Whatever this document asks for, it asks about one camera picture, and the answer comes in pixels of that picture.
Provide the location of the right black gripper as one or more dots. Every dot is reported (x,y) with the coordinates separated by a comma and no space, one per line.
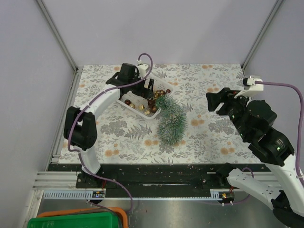
(213,99)

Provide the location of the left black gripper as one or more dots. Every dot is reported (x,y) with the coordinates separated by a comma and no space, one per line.
(147,92)

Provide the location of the white plastic basket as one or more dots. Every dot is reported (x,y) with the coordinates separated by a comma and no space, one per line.
(145,107)

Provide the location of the small green christmas tree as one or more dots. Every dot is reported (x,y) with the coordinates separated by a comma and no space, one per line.
(173,120)

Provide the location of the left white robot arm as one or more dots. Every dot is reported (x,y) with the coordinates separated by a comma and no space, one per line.
(80,128)

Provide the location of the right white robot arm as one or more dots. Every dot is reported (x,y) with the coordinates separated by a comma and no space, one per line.
(281,189)

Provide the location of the small gold bauble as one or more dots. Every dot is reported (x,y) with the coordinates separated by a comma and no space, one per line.
(141,107)

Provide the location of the floral patterned table mat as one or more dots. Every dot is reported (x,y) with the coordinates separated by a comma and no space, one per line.
(126,138)

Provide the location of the brown shiny bauble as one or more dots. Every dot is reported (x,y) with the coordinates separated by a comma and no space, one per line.
(154,109)

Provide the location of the orange plastic bin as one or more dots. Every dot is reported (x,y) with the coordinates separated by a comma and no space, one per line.
(123,218)

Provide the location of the green plastic bin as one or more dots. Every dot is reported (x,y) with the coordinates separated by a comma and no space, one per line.
(93,220)

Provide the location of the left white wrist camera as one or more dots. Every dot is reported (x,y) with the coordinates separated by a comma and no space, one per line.
(143,68)

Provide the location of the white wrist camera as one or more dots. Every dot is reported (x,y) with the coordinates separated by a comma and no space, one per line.
(252,87)
(143,68)

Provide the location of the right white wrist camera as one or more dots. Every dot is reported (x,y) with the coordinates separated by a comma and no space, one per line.
(252,87)

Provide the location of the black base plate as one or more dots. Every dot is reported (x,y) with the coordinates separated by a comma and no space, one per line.
(152,180)

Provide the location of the aluminium frame rail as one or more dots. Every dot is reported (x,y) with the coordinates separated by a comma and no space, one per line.
(55,180)

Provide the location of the white slotted cable duct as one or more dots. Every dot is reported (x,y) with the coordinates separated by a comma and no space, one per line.
(74,194)

